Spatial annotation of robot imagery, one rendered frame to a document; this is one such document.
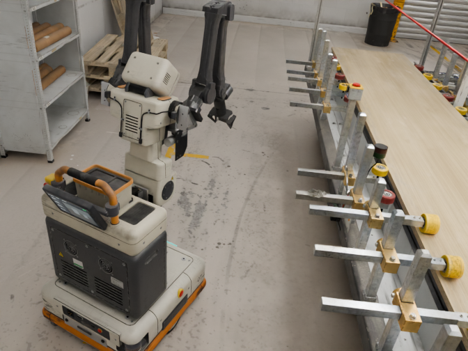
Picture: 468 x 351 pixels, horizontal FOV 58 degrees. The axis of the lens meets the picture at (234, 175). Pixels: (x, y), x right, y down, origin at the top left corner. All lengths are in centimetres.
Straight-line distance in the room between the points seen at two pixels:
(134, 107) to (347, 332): 168
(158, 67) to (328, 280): 172
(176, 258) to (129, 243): 68
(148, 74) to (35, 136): 211
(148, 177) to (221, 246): 103
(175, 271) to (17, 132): 210
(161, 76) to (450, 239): 138
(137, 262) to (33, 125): 221
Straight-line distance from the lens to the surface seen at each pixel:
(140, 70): 196
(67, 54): 450
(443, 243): 192
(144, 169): 212
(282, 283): 278
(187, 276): 237
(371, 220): 179
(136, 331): 214
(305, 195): 202
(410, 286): 143
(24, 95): 377
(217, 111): 218
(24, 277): 290
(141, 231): 182
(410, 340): 188
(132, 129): 198
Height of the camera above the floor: 196
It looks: 32 degrees down
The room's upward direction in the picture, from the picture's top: 6 degrees clockwise
